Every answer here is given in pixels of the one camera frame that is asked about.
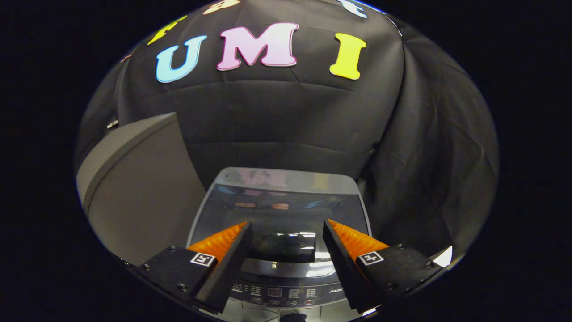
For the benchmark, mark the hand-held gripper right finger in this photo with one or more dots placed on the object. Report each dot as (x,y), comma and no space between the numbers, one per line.
(342,268)

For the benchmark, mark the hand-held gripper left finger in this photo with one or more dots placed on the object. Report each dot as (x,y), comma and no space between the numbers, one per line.
(230,268)

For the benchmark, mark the grey washing machine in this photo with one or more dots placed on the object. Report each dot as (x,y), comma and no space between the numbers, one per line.
(286,293)

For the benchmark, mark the grey cabinet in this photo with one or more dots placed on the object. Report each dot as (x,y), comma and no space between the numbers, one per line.
(134,201)

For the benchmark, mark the black backdrop cloth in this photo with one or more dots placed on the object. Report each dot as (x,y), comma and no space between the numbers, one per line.
(290,116)

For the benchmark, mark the silver clip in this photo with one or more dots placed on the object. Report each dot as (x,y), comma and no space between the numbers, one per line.
(112,124)

